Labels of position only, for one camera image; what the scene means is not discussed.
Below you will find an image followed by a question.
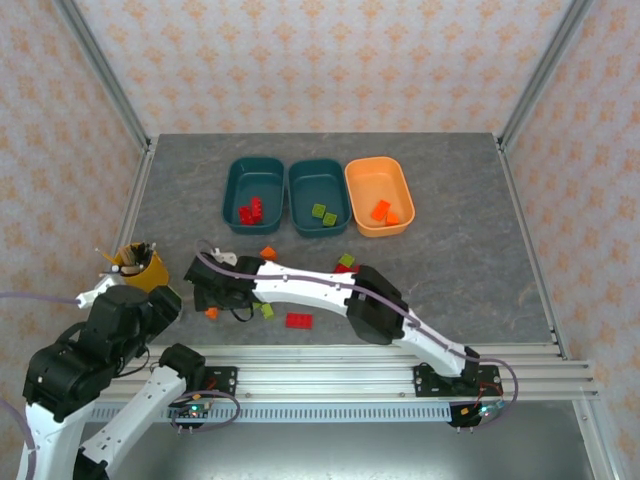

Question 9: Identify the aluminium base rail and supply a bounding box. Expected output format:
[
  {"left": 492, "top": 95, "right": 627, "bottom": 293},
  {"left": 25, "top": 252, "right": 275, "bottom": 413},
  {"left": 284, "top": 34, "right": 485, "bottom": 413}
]
[{"left": 99, "top": 343, "right": 600, "bottom": 401}]

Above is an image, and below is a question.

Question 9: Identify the aluminium table side rail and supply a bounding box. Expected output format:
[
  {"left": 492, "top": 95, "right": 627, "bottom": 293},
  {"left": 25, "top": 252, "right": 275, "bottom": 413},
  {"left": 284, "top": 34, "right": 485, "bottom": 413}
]
[
  {"left": 496, "top": 137, "right": 571, "bottom": 360},
  {"left": 97, "top": 137, "right": 160, "bottom": 286}
]

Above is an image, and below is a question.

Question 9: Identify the aluminium frame leg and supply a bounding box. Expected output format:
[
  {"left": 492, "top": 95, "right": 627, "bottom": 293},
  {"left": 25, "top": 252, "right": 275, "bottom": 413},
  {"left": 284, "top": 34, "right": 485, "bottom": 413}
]
[{"left": 571, "top": 398, "right": 621, "bottom": 480}]

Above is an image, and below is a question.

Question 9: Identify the small circuit board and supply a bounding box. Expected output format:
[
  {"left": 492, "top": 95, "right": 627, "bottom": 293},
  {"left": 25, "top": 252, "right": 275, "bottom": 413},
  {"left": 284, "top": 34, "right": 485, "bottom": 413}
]
[
  {"left": 169, "top": 399, "right": 216, "bottom": 426},
  {"left": 449, "top": 399, "right": 506, "bottom": 429}
]

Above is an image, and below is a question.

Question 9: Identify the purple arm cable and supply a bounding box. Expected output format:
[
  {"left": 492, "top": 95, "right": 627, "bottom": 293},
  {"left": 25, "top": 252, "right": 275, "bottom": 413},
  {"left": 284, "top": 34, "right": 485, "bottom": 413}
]
[
  {"left": 195, "top": 251, "right": 520, "bottom": 419},
  {"left": 0, "top": 291, "right": 241, "bottom": 480}
]

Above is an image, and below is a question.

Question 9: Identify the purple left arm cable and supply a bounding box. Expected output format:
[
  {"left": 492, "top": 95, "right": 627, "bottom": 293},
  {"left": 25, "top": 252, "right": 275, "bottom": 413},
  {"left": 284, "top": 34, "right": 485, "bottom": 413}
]
[{"left": 0, "top": 291, "right": 241, "bottom": 480}]

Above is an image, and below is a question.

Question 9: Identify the aluminium frame post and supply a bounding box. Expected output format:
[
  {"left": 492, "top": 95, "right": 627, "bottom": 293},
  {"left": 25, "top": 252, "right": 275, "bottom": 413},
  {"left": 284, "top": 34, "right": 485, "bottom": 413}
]
[
  {"left": 497, "top": 0, "right": 599, "bottom": 149},
  {"left": 52, "top": 0, "right": 153, "bottom": 154}
]

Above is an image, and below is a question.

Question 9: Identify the slotted grey cable tray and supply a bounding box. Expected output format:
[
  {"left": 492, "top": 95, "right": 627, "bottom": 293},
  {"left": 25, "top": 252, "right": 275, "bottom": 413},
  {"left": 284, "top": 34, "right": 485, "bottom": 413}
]
[{"left": 92, "top": 403, "right": 454, "bottom": 425}]

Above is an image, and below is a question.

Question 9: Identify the teal plastic container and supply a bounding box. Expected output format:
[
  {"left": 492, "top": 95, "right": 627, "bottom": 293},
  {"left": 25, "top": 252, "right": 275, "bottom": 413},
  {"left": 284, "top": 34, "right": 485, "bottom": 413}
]
[
  {"left": 288, "top": 158, "right": 353, "bottom": 239},
  {"left": 221, "top": 156, "right": 286, "bottom": 236}
]

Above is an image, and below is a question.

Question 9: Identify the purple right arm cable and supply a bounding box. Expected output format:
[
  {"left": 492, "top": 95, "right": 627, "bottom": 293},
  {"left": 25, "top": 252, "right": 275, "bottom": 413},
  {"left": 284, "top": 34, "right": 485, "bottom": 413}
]
[{"left": 195, "top": 251, "right": 520, "bottom": 419}]

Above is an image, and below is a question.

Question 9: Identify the yellow pencil cup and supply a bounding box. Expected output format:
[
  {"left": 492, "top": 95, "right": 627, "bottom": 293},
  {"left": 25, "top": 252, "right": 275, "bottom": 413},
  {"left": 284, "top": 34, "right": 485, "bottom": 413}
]
[{"left": 113, "top": 243, "right": 171, "bottom": 294}]

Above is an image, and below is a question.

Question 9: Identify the orange plastic container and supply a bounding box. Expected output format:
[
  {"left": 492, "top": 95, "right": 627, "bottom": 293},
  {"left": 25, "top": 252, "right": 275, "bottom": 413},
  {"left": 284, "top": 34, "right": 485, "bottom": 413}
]
[{"left": 343, "top": 156, "right": 417, "bottom": 238}]

